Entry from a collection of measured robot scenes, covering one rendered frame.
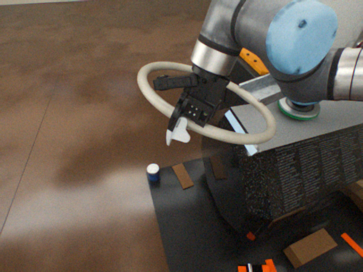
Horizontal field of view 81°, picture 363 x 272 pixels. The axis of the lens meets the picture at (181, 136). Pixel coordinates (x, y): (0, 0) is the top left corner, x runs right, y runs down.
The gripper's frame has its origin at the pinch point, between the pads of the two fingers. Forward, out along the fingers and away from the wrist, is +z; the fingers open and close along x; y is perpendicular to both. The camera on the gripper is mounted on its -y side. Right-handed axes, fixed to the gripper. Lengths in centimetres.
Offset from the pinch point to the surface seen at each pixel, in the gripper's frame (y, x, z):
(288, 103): 31, 82, -1
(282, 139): 36, 63, 11
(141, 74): -18.7, 8.7, -7.2
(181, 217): 12, 62, 107
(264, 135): 21.0, 12.4, -7.3
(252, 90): 11, 50, -7
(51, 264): -45, -1, 143
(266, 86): 15, 56, -9
